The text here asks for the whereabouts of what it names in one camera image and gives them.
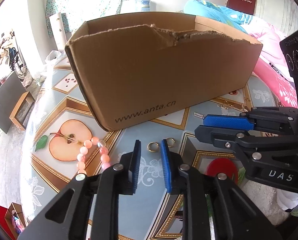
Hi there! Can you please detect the pile of clothes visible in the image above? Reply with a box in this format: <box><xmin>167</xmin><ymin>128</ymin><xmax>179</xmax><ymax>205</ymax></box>
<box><xmin>0</xmin><ymin>30</ymin><xmax>33</xmax><ymax>88</ymax></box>

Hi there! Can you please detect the pink orange bead bracelet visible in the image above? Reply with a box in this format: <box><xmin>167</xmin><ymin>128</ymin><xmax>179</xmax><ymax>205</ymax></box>
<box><xmin>76</xmin><ymin>136</ymin><xmax>112</xmax><ymax>176</ymax></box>

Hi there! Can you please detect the white plastic bag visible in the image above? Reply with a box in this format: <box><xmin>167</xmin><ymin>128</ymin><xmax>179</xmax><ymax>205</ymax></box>
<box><xmin>45</xmin><ymin>50</ymin><xmax>63</xmax><ymax>64</ymax></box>

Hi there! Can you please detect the pink floral duvet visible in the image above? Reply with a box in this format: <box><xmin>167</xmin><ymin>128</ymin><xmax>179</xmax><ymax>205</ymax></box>
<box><xmin>242</xmin><ymin>21</ymin><xmax>298</xmax><ymax>108</ymax></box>

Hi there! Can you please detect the gold hoop earring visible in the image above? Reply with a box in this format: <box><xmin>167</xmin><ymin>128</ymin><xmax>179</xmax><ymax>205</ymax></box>
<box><xmin>147</xmin><ymin>142</ymin><xmax>159</xmax><ymax>152</ymax></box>
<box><xmin>166</xmin><ymin>138</ymin><xmax>176</xmax><ymax>147</ymax></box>

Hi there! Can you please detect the brown cardboard box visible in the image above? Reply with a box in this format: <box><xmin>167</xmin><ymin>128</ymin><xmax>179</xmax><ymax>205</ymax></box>
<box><xmin>65</xmin><ymin>11</ymin><xmax>263</xmax><ymax>131</ymax></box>

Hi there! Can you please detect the gold chain abacus charm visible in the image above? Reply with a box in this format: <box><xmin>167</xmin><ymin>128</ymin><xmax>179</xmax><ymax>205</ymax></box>
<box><xmin>193</xmin><ymin>97</ymin><xmax>250</xmax><ymax>119</ymax></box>

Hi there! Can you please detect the floral fruit print tablecloth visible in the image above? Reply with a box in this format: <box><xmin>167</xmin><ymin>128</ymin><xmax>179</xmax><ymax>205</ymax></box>
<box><xmin>20</xmin><ymin>60</ymin><xmax>278</xmax><ymax>239</ymax></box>

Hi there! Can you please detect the red paper gift bag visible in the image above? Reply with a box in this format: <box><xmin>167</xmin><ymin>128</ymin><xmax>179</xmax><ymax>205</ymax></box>
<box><xmin>0</xmin><ymin>202</ymin><xmax>26</xmax><ymax>239</ymax></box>

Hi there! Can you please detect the small wooden stool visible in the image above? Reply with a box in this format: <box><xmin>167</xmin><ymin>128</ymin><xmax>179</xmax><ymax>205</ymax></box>
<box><xmin>9</xmin><ymin>91</ymin><xmax>35</xmax><ymax>131</ymax></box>

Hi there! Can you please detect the pink rolled mat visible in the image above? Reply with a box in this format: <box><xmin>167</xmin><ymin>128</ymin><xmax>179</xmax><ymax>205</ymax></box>
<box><xmin>49</xmin><ymin>12</ymin><xmax>71</xmax><ymax>52</ymax></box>

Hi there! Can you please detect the blue patterned quilt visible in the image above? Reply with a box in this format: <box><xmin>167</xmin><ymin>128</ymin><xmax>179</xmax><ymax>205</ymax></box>
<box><xmin>183</xmin><ymin>0</ymin><xmax>254</xmax><ymax>33</ymax></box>

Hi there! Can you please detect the blue water jug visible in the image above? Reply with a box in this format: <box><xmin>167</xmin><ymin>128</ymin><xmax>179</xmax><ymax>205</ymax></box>
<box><xmin>140</xmin><ymin>0</ymin><xmax>151</xmax><ymax>11</ymax></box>

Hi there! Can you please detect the dark grey cabinet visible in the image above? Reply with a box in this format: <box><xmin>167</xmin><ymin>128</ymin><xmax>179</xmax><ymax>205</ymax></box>
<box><xmin>0</xmin><ymin>72</ymin><xmax>26</xmax><ymax>134</ymax></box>

